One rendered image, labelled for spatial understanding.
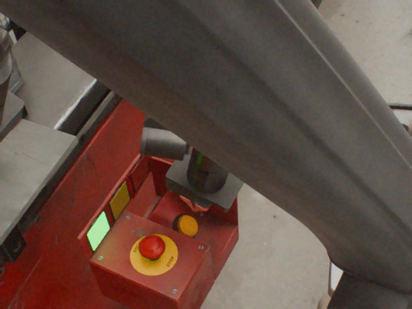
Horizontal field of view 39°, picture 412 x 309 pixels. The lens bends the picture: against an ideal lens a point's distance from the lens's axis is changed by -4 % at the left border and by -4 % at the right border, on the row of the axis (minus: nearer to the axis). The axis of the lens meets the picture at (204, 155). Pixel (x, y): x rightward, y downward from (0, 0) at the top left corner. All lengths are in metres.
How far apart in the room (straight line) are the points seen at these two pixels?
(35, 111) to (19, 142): 0.23
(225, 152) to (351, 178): 0.05
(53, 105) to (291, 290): 0.99
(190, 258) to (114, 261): 0.11
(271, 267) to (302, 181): 1.59
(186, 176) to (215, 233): 0.18
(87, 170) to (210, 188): 0.32
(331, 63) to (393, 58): 2.27
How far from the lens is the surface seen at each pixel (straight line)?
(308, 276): 1.76
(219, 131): 0.16
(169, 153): 0.76
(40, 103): 1.01
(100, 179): 1.14
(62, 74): 1.05
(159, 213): 0.98
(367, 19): 2.63
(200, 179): 0.81
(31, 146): 0.77
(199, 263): 0.88
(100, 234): 0.90
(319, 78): 0.17
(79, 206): 1.10
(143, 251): 0.87
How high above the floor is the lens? 1.54
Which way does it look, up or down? 49 degrees down
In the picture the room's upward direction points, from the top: 6 degrees counter-clockwise
